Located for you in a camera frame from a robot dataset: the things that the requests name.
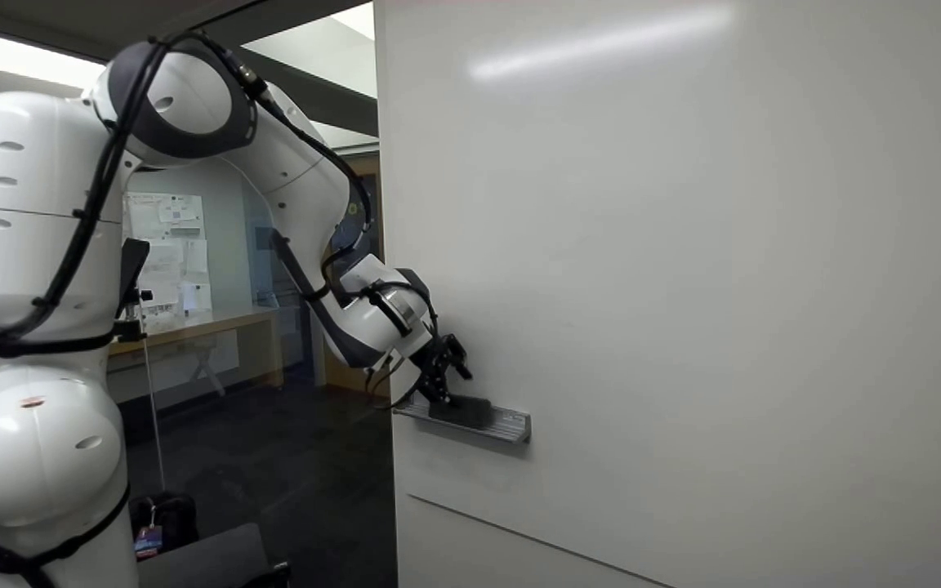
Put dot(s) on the paper sheets on wall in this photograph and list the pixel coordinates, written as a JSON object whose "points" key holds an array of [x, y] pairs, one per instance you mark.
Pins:
{"points": [[171, 256]]}

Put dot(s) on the large white whiteboard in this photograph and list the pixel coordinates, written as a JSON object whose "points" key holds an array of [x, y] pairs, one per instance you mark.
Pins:
{"points": [[711, 328]]}

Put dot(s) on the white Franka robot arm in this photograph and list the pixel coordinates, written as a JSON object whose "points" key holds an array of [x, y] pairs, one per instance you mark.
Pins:
{"points": [[47, 328]]}

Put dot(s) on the wooden background table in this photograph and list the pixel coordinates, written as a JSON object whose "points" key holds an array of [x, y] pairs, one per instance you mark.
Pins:
{"points": [[219, 328]]}

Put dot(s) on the black box edge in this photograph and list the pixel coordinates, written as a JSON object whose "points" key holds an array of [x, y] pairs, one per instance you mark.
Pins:
{"points": [[219, 561]]}

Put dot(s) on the small black bag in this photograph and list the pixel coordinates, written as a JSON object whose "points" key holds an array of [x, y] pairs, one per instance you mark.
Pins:
{"points": [[166, 524]]}

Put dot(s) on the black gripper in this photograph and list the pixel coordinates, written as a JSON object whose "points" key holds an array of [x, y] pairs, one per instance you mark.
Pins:
{"points": [[447, 358]]}

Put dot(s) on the black felt whiteboard eraser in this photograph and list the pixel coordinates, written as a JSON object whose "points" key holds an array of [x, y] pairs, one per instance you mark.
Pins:
{"points": [[469, 409]]}

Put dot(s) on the grey aluminium whiteboard tray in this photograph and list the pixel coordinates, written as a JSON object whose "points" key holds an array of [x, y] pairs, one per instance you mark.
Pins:
{"points": [[497, 431]]}

